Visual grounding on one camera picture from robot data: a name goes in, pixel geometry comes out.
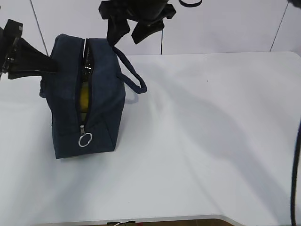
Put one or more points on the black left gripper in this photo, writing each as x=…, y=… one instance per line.
x=26, y=61

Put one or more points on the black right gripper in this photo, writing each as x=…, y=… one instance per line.
x=149, y=12

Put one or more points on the dark blue lunch bag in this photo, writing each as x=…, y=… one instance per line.
x=75, y=133

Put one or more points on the yellow lemon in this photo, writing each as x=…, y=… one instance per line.
x=84, y=97

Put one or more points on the green cucumber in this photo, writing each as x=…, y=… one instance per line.
x=87, y=62

